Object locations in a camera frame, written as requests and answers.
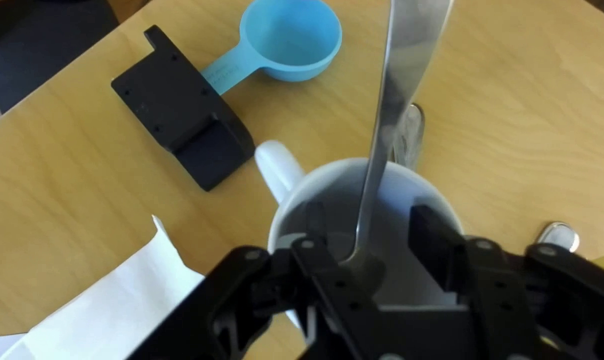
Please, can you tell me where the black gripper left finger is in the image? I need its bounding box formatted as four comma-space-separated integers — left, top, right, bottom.
126, 201, 413, 360

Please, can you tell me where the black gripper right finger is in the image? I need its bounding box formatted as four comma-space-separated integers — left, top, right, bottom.
407, 202, 604, 360

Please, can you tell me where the silver metal spoon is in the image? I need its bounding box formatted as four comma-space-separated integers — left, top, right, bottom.
351, 0, 459, 266

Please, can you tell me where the silver metal fork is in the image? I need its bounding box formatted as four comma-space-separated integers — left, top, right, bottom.
533, 220, 582, 259

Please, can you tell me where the white ceramic mug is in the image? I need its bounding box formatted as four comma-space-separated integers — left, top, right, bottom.
253, 138, 467, 336

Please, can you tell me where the white crumpled paper sheet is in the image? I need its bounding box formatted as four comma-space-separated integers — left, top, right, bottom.
0, 212, 209, 360

